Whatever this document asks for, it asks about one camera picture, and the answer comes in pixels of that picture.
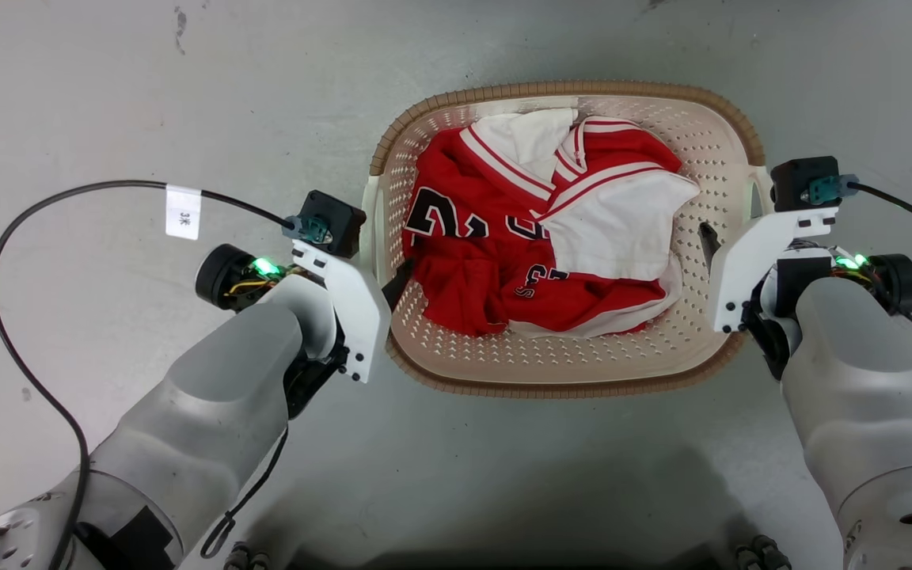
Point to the dark robot base part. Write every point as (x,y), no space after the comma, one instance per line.
(761,554)
(246,558)

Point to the beige laundry basket brown rim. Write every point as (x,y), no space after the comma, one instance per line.
(551,360)

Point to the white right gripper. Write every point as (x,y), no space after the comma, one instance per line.
(737,277)

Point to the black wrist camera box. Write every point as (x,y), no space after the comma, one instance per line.
(800,178)
(333,222)

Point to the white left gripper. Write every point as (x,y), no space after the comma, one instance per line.
(361,317)

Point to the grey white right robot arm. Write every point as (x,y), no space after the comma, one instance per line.
(860,380)

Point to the red and white jersey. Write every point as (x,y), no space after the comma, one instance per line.
(472,269)

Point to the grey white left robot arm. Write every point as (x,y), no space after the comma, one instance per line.
(210,419)

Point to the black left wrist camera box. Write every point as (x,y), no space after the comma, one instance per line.
(333,222)

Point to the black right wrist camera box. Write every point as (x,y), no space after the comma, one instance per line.
(800,178)

